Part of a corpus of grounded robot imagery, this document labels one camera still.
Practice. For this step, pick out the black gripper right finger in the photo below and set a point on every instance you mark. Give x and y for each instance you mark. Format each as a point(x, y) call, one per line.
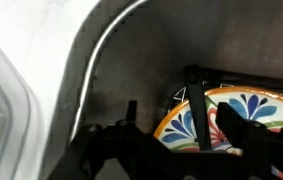
point(254, 143)

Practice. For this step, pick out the clear plastic container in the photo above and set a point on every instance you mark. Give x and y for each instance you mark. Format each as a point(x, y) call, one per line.
point(1, 113)

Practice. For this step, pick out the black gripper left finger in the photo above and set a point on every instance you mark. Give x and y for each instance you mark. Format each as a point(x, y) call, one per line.
point(114, 146)

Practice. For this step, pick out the stainless steel sink basin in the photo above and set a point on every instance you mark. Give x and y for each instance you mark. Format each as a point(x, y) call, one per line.
point(154, 53)

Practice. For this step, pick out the colourful floral ceramic plate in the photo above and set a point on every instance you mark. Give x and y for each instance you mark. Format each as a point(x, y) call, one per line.
point(237, 113)

